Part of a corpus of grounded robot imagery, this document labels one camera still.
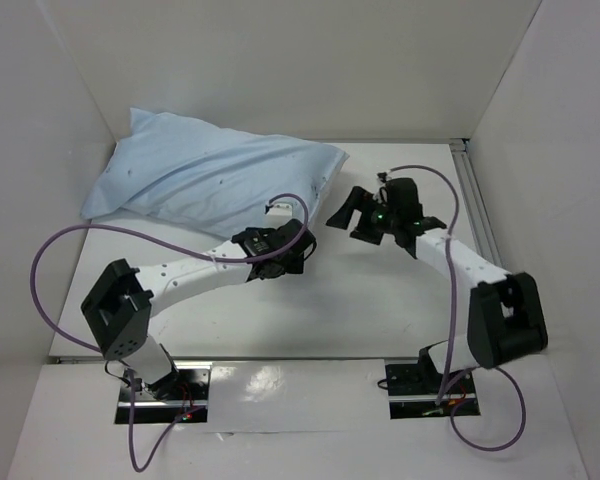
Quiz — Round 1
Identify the light blue pillowcase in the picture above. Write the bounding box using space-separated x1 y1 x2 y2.
81 108 349 239

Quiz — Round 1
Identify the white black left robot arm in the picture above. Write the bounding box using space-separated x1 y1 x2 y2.
81 219 317 399

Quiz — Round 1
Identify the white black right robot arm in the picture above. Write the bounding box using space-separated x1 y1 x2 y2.
326 177 548 396

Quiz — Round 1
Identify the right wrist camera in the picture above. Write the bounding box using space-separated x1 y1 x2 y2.
375 171 392 204

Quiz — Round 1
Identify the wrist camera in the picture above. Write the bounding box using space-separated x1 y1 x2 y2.
375 171 392 204
264 200 294 229

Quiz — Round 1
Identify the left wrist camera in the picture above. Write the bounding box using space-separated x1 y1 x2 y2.
264 200 294 229

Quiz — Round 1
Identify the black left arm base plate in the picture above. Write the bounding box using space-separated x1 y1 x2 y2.
105 361 211 425

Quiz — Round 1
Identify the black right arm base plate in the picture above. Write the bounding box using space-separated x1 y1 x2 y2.
376 361 481 420

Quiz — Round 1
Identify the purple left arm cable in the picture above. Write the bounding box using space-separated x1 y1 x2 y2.
32 193 309 474

